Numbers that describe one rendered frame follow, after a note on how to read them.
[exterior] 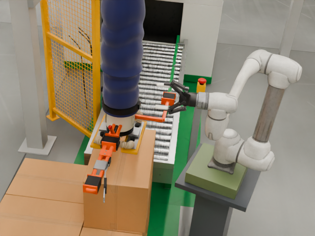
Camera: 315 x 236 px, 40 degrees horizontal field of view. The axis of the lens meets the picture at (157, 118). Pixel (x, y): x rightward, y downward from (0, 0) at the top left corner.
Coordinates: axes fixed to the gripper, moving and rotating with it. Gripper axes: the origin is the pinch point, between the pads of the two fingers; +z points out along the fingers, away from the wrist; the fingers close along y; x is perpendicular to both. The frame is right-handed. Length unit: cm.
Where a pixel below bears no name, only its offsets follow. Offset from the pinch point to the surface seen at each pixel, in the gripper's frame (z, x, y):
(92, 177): 28, -34, 31
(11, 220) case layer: 89, -6, 104
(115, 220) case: 20, -4, 95
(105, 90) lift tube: 31.2, 18.2, 11.4
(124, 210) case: 15, -3, 84
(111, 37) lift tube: 27.1, 13.1, -24.5
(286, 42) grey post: -143, 342, 109
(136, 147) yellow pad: 10.8, 10.6, 44.6
